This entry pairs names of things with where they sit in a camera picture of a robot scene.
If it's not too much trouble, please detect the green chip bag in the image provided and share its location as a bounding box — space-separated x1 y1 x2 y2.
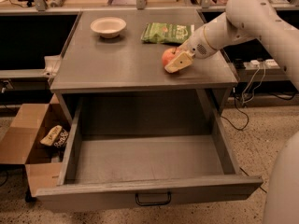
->
141 22 194 44

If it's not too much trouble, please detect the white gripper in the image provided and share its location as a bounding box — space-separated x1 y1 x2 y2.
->
164 26 217 73

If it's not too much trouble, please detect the open grey bottom drawer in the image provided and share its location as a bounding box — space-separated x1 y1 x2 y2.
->
36 93 263 212

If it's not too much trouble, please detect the white paper bowl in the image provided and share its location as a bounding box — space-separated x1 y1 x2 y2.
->
91 17 126 38

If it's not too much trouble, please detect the open cardboard box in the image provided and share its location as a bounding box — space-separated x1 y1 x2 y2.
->
0 95 70 198

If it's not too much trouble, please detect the snack bag in box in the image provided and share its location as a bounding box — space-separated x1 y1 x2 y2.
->
40 125 69 148

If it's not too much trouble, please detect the black floor cable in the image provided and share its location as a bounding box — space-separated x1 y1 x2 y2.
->
220 93 250 132

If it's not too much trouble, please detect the white power strip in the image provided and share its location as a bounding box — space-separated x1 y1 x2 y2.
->
249 59 278 68

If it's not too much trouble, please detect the black drawer handle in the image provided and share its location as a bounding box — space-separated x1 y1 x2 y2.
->
135 191 172 207

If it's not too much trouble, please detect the red apple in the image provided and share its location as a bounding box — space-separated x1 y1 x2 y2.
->
162 47 180 66

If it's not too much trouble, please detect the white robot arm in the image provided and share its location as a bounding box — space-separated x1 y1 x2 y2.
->
163 0 299 224

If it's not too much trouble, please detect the grey cabinet counter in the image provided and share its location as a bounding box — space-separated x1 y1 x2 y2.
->
50 7 237 106

